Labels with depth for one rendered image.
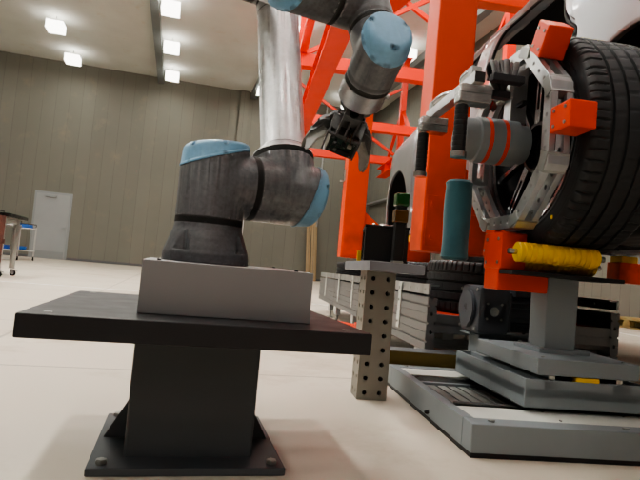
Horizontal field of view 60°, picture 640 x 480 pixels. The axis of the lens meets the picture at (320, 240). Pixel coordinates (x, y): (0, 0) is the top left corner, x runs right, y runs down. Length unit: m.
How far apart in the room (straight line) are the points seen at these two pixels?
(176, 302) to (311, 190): 0.42
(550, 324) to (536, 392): 0.26
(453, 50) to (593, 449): 1.55
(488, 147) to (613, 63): 0.38
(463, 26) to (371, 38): 1.48
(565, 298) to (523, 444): 0.53
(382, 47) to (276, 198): 0.44
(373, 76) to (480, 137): 0.76
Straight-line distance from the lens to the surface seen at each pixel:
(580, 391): 1.72
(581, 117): 1.54
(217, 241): 1.19
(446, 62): 2.38
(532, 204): 1.70
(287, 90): 1.41
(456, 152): 1.56
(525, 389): 1.64
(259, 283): 1.09
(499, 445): 1.47
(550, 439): 1.52
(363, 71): 1.03
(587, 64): 1.69
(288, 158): 1.29
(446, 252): 1.83
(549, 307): 1.81
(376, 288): 1.85
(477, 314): 2.08
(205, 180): 1.21
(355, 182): 4.15
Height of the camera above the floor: 0.41
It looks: 3 degrees up
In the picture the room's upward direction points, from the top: 5 degrees clockwise
